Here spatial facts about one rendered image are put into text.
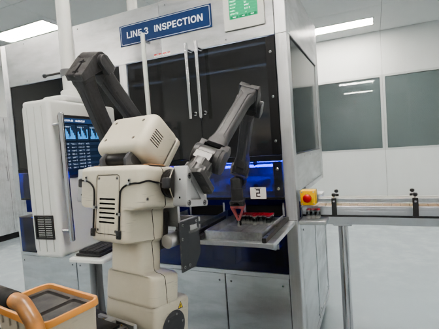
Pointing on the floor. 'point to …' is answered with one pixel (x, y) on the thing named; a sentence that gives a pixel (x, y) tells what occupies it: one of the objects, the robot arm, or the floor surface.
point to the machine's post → (289, 162)
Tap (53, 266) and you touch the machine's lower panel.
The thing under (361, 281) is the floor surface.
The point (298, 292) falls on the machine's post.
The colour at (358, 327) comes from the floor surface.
